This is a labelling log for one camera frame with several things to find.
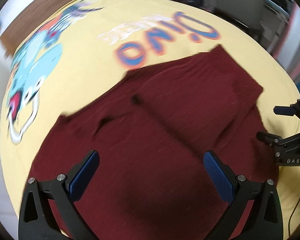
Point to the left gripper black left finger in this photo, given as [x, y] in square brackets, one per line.
[36, 219]

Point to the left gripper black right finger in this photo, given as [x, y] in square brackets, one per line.
[265, 217]

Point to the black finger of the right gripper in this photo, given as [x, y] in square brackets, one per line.
[293, 109]
[270, 137]

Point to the dark red knit sweater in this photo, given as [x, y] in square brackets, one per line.
[151, 131]

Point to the grey upholstered chair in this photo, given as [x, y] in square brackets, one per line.
[246, 12]

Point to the yellow dinosaur print bedspread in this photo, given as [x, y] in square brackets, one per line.
[68, 62]

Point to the wooden bed headboard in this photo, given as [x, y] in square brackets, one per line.
[23, 16]

